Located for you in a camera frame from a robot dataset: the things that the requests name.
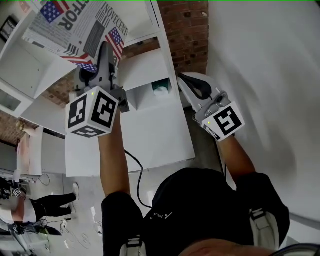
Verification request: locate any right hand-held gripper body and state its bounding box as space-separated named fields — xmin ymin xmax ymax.
xmin=194 ymin=91 xmax=245 ymax=143

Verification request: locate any white desk with hutch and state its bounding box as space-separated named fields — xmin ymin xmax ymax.
xmin=0 ymin=0 xmax=197 ymax=178

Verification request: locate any green and white package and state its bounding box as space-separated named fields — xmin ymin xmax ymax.
xmin=151 ymin=78 xmax=172 ymax=97

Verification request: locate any dried beige plant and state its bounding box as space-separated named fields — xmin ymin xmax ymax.
xmin=15 ymin=119 xmax=34 ymax=135

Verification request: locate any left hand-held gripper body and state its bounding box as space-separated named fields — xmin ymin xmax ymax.
xmin=66 ymin=82 xmax=130 ymax=138

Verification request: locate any glass cabinet door panel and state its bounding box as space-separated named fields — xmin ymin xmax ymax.
xmin=0 ymin=88 xmax=22 ymax=112

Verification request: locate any flag printed newspaper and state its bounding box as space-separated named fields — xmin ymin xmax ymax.
xmin=21 ymin=0 xmax=129 ymax=72

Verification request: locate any person's chin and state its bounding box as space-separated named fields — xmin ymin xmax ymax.
xmin=178 ymin=238 xmax=276 ymax=256

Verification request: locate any person's black shirt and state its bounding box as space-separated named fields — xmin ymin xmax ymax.
xmin=101 ymin=167 xmax=291 ymax=256

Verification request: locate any white box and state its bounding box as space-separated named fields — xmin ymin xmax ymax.
xmin=0 ymin=7 xmax=78 ymax=100

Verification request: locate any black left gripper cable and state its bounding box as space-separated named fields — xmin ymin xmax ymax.
xmin=124 ymin=149 xmax=153 ymax=209

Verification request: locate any white backpack strap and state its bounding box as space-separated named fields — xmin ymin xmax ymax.
xmin=249 ymin=207 xmax=280 ymax=251
xmin=120 ymin=234 xmax=148 ymax=256

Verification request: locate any black framed picture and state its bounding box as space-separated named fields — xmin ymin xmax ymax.
xmin=0 ymin=14 xmax=20 ymax=43

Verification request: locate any grey metal equipment cart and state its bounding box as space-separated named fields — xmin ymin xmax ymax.
xmin=0 ymin=219 xmax=51 ymax=256

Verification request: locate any person's right forearm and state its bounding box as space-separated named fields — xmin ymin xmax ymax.
xmin=214 ymin=133 xmax=256 ymax=191

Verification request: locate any pink board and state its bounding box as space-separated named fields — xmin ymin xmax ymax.
xmin=15 ymin=129 xmax=32 ymax=174

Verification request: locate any person's left forearm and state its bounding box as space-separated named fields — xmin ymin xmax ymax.
xmin=98 ymin=114 xmax=131 ymax=198

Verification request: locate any white side cabinet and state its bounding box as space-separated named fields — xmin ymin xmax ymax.
xmin=16 ymin=126 xmax=68 ymax=176

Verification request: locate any black green-edged device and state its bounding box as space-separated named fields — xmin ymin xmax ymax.
xmin=36 ymin=225 xmax=63 ymax=238

